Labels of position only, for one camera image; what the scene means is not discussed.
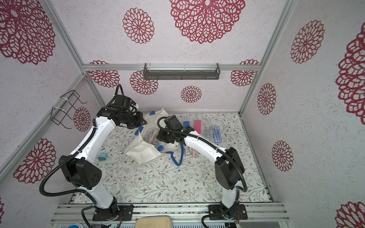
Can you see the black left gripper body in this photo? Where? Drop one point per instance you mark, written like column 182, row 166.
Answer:
column 133, row 121

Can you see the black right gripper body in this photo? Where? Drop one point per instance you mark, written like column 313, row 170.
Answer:
column 164, row 137

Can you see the blue plastic box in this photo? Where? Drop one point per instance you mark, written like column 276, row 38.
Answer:
column 186, row 124

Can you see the pink plastic pencil case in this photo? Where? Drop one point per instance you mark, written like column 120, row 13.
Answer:
column 198, row 126

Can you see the clear case with pink pens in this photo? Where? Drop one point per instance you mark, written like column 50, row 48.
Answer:
column 190, row 152

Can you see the white canvas cartoon tote bag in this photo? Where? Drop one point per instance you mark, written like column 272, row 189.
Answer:
column 146, row 147

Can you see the clear plastic compass set case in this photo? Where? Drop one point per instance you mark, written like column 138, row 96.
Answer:
column 208, row 132

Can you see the clear case with blue compass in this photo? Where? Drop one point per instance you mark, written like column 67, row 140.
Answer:
column 217, row 134

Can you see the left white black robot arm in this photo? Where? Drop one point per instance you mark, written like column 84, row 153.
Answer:
column 78, row 168

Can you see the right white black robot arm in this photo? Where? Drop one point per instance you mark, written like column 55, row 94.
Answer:
column 228, row 167

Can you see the floral table mat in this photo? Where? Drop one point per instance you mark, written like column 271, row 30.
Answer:
column 178, row 178

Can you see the small teal eraser block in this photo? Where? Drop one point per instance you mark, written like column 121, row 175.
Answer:
column 102, row 156

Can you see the beige cushioned pad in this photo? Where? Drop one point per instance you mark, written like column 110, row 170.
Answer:
column 154, row 222

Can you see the black wire wall rack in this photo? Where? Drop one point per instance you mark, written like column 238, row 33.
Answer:
column 61, row 111

